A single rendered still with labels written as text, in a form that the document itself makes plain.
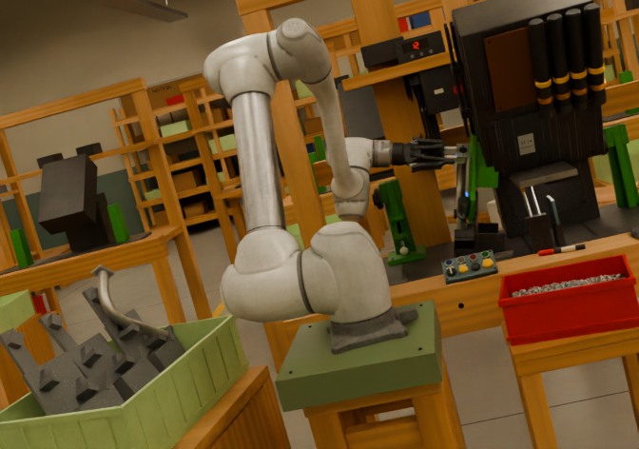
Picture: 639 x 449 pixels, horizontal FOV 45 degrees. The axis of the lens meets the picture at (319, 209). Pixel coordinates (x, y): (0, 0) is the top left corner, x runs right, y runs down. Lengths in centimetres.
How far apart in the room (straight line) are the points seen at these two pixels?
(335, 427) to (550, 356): 53
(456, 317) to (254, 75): 88
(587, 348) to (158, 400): 101
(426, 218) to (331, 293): 107
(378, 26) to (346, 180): 66
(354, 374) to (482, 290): 65
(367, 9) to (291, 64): 78
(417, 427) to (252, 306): 47
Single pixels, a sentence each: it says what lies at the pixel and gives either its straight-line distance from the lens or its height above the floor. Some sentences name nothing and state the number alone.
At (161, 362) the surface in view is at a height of 90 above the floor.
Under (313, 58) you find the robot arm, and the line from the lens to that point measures 206.
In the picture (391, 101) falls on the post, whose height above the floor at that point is 143.
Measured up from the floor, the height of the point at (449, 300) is 86.
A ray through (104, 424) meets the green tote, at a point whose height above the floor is 92.
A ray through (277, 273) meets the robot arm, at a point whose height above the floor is 113.
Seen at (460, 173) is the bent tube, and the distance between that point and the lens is 258.
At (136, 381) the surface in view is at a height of 90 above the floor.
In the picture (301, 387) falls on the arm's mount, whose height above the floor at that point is 90.
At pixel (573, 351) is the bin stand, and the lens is 195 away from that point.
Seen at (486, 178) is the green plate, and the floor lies 114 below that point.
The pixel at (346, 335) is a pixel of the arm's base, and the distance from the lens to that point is 184.
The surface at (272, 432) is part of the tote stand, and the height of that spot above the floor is 62.
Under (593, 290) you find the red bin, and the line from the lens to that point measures 193.
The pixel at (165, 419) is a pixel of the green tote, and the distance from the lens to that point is 196.
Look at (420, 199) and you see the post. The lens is 280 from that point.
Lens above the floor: 149
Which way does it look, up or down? 8 degrees down
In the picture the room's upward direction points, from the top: 15 degrees counter-clockwise
